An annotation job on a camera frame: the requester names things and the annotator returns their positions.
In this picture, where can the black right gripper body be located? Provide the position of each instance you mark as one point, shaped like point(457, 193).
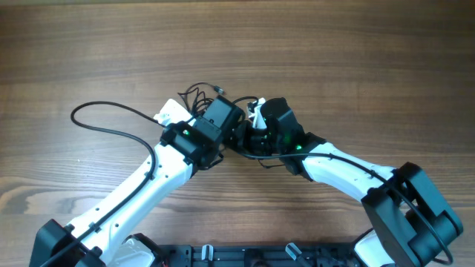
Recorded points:
point(254, 137)

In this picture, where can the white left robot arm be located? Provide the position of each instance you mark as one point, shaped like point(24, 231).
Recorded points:
point(190, 143)

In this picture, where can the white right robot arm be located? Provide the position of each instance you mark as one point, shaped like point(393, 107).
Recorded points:
point(412, 223)

